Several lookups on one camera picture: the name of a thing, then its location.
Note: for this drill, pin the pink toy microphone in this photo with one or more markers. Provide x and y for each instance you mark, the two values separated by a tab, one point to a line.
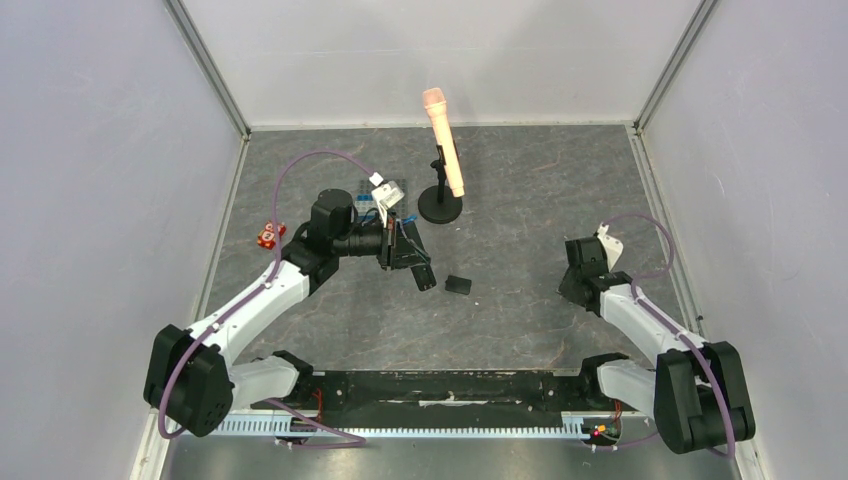
435	105

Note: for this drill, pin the black mounting base plate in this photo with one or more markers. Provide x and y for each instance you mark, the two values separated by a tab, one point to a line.
447	398

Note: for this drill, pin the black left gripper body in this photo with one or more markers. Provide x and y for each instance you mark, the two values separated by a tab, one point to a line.
388	239

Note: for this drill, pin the blue grey toy brick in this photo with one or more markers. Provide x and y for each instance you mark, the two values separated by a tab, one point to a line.
364	201

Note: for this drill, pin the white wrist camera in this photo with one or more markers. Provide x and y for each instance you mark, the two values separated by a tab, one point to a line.
386	193
612	246

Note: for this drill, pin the white slotted cable duct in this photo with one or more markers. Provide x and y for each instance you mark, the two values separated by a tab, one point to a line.
285	426

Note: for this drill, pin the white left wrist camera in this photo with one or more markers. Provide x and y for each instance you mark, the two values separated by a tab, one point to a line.
386	193

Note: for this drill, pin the black microphone stand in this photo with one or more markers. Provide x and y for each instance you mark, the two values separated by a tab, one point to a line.
436	204

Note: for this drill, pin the grey brick baseplate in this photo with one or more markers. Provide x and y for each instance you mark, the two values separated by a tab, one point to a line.
401	209

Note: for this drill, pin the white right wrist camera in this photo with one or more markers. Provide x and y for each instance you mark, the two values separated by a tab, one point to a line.
612	246

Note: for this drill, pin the black battery cover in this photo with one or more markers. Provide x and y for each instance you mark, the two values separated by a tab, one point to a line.
458	285

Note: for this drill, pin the red owl toy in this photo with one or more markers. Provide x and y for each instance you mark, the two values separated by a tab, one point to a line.
267	237

